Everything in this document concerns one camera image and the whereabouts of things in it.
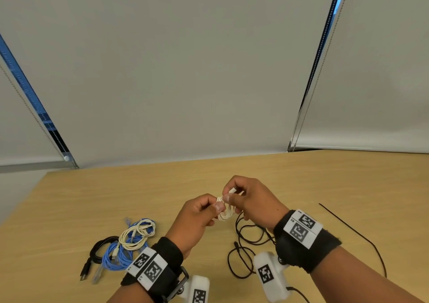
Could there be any small white cable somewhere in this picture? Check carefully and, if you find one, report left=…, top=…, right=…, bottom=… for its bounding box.
left=216, top=188, right=238, bottom=222

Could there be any black right wristband with markers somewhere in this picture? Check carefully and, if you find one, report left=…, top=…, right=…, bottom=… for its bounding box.
left=273, top=209, right=343, bottom=274

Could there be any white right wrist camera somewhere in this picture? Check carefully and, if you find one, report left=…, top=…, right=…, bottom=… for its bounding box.
left=253, top=251, right=292, bottom=303

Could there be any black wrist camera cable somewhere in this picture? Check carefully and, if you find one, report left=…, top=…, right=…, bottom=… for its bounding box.
left=286, top=286, right=311, bottom=303

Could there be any person's right hand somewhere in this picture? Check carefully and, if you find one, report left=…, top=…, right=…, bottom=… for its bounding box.
left=222, top=175, right=290, bottom=235

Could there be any person's left forearm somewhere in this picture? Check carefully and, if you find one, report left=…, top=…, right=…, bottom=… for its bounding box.
left=106, top=280, right=152, bottom=303

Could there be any loose black cable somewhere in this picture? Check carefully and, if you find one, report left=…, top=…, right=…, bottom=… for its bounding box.
left=227, top=212, right=277, bottom=279

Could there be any black left wristband with markers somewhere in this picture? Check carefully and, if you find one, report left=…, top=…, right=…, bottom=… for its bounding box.
left=120, top=236, right=190, bottom=303

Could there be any black wristband with markers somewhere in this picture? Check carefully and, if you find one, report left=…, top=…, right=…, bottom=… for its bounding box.
left=273, top=209, right=343, bottom=274
left=120, top=236, right=190, bottom=303

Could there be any thin black wire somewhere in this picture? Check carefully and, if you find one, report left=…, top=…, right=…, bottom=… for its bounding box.
left=318, top=203, right=388, bottom=279

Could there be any wide grey roller blind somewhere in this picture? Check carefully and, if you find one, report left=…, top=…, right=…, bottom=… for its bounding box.
left=0, top=0, right=340, bottom=170

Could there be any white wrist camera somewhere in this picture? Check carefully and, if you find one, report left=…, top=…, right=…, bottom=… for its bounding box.
left=253, top=251, right=292, bottom=303
left=177, top=274, right=211, bottom=303

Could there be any person's left hand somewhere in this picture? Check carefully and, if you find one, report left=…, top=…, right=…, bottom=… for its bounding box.
left=165, top=194, right=227, bottom=260

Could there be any person's right forearm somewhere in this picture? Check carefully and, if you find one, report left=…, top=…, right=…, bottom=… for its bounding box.
left=310, top=245, right=425, bottom=303

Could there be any black coiled cable with plug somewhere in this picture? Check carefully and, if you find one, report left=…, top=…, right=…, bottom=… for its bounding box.
left=79, top=235, right=120, bottom=282

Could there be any blue coiled cable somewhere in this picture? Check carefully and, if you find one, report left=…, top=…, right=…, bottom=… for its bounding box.
left=92, top=217, right=157, bottom=285

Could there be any cream coiled cable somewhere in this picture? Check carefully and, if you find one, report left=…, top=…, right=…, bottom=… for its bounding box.
left=111, top=219, right=157, bottom=260

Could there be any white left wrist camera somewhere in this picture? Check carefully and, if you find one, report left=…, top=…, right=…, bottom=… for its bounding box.
left=177, top=274, right=211, bottom=303

